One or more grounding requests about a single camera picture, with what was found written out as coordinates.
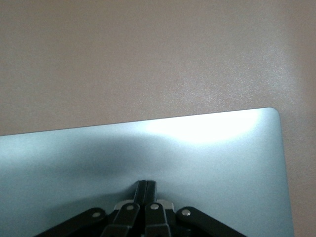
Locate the silver laptop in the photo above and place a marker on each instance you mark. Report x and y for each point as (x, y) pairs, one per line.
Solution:
(222, 160)

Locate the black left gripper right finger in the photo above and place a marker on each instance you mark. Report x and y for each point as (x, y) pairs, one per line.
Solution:
(158, 219)

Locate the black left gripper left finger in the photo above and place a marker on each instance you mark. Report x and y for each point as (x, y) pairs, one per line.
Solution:
(123, 219)

